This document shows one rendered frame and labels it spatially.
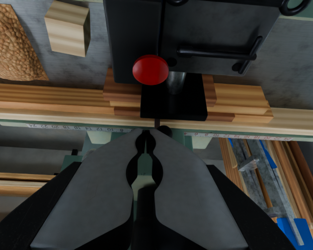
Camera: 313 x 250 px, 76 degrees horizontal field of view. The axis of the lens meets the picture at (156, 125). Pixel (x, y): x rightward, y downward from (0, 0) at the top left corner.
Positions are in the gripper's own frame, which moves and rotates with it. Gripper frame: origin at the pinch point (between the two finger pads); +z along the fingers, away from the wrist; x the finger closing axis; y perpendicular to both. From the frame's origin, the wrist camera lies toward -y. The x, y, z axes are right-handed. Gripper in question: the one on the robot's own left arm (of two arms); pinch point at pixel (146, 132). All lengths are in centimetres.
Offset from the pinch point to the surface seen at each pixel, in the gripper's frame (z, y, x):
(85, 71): 22.3, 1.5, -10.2
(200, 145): 52, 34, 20
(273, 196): 53, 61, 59
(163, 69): 5.2, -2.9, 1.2
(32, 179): 145, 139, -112
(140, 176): 7.8, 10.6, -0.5
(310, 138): 21.5, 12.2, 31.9
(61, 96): 22.4, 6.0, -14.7
